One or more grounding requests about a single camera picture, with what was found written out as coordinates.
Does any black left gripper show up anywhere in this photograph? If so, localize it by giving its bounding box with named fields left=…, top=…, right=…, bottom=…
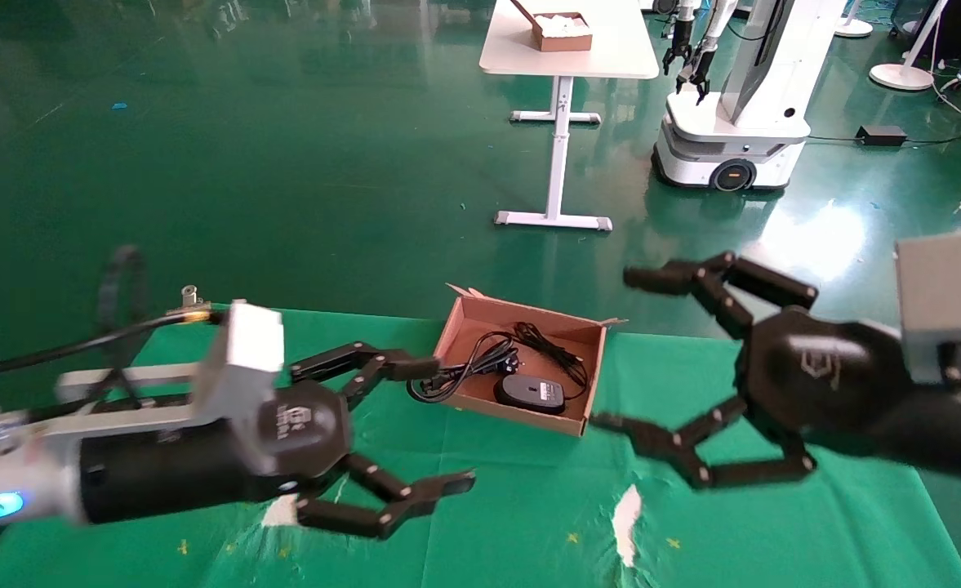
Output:
left=80, top=342, right=442, bottom=525

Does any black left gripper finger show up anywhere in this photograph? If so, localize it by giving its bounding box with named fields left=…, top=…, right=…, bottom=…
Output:
left=296, top=454, right=478, bottom=541

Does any white round stand base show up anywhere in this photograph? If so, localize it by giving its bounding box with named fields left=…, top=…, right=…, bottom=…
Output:
left=870, top=0, right=950, bottom=91

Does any metal table clamp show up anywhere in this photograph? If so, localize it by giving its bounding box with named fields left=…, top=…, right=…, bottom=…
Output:
left=166, top=283, right=213, bottom=321

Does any white round fan base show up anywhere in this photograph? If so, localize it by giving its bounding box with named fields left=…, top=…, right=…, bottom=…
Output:
left=835, top=0, right=874, bottom=38

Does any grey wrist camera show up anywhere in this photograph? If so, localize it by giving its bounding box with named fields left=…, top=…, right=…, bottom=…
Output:
left=56, top=301, right=285, bottom=476
left=895, top=231, right=961, bottom=386

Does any green table cloth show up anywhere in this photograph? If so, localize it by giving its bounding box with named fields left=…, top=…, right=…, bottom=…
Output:
left=0, top=306, right=961, bottom=588

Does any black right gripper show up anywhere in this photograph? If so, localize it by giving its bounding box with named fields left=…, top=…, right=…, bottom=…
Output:
left=590, top=252, right=961, bottom=492

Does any white packing material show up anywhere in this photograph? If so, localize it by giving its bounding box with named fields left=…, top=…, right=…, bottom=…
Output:
left=533, top=12, right=591, bottom=35

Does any black wired computer mouse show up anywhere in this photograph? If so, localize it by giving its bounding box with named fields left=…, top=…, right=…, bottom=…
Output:
left=494, top=321, right=592, bottom=414

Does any white height adjustable table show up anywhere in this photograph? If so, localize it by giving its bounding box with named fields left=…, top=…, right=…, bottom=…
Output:
left=480, top=0, right=661, bottom=233

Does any black power adapter box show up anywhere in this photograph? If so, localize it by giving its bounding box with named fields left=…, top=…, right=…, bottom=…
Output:
left=856, top=124, right=909, bottom=149

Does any distant robot black gripper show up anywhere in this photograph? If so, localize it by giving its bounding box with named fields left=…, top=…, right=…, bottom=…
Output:
left=662, top=0, right=697, bottom=76
left=691, top=0, right=738, bottom=105

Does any white wheeled robot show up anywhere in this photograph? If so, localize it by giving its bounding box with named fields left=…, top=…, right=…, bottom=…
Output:
left=652, top=0, right=850, bottom=194

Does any small brown cardboard box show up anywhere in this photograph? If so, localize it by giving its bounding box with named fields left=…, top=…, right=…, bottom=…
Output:
left=511, top=0, right=594, bottom=53

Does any black power cord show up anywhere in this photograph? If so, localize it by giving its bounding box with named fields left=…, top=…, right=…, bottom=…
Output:
left=407, top=331, right=523, bottom=404

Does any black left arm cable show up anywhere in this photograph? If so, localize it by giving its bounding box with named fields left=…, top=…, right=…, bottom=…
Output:
left=0, top=245, right=228, bottom=409

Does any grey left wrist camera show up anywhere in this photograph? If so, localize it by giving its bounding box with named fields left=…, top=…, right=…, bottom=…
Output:
left=56, top=301, right=285, bottom=476

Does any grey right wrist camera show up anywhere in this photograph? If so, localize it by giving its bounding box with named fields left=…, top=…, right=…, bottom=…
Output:
left=895, top=231, right=961, bottom=386

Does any open brown cardboard box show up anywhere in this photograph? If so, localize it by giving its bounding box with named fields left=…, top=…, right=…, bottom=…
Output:
left=433, top=283, right=625, bottom=438

